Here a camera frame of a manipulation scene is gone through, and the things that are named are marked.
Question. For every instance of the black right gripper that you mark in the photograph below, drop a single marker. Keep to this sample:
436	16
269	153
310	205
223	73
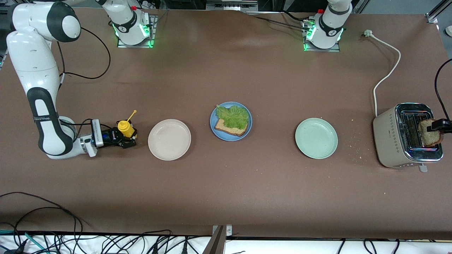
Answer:
112	136

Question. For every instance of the yellow mustard squeeze bottle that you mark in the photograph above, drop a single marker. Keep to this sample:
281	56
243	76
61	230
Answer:
126	128

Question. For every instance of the brown bread slice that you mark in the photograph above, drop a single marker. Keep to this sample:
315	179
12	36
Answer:
226	127
430	138

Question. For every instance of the green lettuce leaf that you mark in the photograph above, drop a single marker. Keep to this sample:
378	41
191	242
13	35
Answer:
235	115

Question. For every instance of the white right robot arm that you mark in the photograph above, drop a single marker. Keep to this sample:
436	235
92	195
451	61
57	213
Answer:
35	67

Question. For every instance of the beige round plate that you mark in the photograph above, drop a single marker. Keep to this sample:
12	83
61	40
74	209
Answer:
169	139

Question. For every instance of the blue round plate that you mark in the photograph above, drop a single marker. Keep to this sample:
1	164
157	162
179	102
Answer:
231	138

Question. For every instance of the light green round plate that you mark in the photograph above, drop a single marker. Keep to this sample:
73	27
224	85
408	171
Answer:
316	138

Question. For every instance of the beige chrome toaster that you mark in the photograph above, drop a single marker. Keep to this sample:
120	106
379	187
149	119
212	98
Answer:
388	141

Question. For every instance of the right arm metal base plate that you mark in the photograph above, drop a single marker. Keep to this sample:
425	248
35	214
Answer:
152	31

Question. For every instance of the aluminium frame profile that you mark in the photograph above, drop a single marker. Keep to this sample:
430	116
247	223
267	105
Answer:
434	14

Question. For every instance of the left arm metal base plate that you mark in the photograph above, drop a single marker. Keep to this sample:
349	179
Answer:
335	48

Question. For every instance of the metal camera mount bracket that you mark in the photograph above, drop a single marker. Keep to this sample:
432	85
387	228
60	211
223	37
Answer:
219	240

